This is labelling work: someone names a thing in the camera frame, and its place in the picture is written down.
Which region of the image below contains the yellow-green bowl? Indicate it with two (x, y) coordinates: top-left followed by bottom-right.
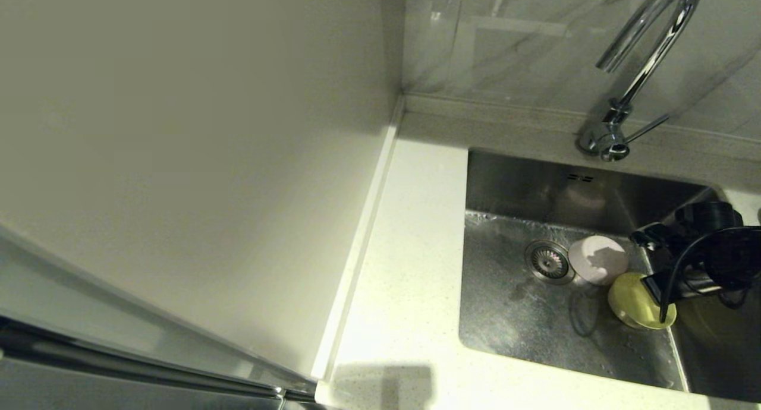
(606, 272), (677, 330)

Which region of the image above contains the pink bowl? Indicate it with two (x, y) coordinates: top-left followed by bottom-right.
(568, 235), (630, 286)

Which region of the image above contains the chrome gooseneck faucet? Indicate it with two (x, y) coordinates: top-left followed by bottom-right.
(576, 0), (705, 163)

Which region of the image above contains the metal sink drain strainer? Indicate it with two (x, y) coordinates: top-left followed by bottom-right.
(524, 240), (576, 286)

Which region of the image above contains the stainless steel sink basin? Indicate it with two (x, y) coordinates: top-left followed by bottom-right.
(458, 149), (761, 402)

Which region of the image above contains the white trim strip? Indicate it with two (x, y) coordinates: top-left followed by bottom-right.
(312, 98), (405, 380)

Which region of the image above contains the white tall cabinet side panel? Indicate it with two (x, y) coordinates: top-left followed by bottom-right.
(0, 0), (405, 381)

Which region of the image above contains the stainless steel appliance door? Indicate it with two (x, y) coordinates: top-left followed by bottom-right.
(0, 220), (316, 410)

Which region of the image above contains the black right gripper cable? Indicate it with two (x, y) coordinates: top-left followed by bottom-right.
(659, 225), (761, 324)

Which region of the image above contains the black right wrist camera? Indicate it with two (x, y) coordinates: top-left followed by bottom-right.
(677, 201), (745, 232)

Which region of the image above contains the metal appliance door handle bar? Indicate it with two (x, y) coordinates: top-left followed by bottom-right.
(0, 318), (316, 402)

